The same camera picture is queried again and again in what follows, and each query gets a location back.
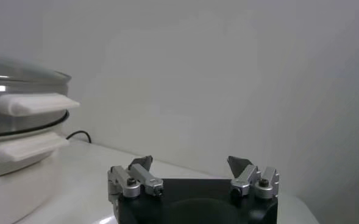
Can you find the glass pot lid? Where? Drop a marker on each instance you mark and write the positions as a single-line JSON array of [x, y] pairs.
[[20, 71]]

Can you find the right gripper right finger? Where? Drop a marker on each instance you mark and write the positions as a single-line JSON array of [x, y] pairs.
[[247, 176]]

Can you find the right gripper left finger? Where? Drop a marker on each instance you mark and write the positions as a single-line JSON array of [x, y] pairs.
[[142, 176]]

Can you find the cream electric cooker base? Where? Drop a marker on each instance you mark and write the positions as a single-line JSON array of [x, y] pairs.
[[14, 188]]

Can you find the stainless steel steamer basket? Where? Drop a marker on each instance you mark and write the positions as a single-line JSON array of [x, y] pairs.
[[30, 124]]

